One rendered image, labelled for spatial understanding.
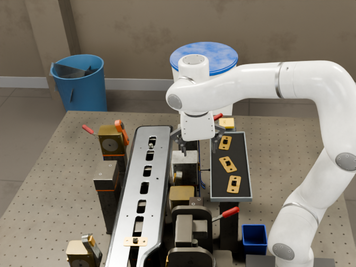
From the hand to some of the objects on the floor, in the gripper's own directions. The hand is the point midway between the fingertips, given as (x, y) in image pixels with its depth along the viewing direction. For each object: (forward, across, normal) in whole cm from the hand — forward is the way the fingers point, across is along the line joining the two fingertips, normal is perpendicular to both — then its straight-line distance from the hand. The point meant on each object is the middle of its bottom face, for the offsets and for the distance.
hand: (198, 149), depth 137 cm
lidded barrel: (+134, +24, +201) cm, 243 cm away
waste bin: (+132, -82, +229) cm, 277 cm away
